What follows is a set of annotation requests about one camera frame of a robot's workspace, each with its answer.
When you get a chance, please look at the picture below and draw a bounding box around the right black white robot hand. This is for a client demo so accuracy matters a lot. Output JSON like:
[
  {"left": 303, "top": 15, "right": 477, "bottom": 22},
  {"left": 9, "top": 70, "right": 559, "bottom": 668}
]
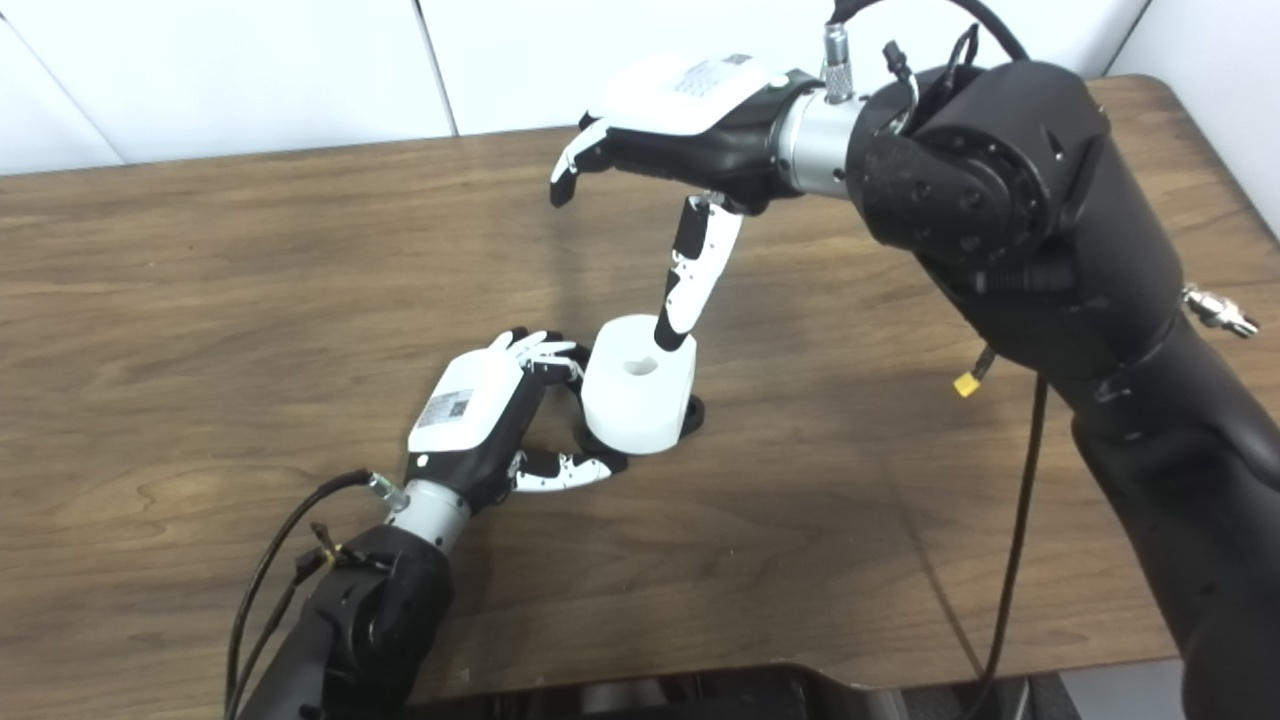
[{"left": 549, "top": 52, "right": 821, "bottom": 353}]

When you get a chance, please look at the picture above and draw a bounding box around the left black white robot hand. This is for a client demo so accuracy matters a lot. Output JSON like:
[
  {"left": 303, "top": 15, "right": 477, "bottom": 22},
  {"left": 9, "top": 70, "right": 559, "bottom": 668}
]
[{"left": 405, "top": 328, "right": 629, "bottom": 516}]

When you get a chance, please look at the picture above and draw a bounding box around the round white piece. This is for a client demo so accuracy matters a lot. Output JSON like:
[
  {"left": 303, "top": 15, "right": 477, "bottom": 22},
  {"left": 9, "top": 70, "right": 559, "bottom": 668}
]
[{"left": 581, "top": 315, "right": 698, "bottom": 456}]

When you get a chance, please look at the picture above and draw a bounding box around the black flanged holder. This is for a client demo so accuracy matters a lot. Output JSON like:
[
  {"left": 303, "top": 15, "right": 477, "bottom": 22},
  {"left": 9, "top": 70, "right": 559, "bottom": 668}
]
[{"left": 568, "top": 393, "right": 707, "bottom": 456}]

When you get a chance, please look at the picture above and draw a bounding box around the black robot torso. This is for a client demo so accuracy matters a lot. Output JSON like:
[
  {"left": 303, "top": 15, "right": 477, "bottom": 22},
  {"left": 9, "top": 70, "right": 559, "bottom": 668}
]
[{"left": 400, "top": 662, "right": 1081, "bottom": 720}]

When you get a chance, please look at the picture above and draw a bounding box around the silver plug connector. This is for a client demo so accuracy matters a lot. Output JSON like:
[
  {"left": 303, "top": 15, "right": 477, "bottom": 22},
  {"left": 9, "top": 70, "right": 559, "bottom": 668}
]
[{"left": 1182, "top": 284, "right": 1261, "bottom": 339}]

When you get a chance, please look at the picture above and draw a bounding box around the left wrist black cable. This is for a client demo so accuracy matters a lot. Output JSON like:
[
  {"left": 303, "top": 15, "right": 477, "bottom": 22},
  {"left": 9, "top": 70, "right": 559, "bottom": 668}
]
[{"left": 225, "top": 468, "right": 406, "bottom": 720}]

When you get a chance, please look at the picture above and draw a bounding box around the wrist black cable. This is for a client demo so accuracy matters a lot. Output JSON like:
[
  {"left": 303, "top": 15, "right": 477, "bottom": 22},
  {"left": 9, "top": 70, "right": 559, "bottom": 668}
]
[
  {"left": 225, "top": 468, "right": 406, "bottom": 720},
  {"left": 825, "top": 0, "right": 1031, "bottom": 101}
]

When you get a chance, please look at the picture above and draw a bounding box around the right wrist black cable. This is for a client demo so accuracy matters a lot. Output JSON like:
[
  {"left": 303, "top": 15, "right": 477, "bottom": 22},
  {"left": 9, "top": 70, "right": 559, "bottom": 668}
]
[{"left": 825, "top": 0, "right": 1031, "bottom": 101}]

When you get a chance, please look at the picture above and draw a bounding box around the thin hanging black cable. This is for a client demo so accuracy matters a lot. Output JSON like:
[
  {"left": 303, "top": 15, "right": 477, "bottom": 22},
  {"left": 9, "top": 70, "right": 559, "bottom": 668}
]
[{"left": 960, "top": 345, "right": 1049, "bottom": 720}]

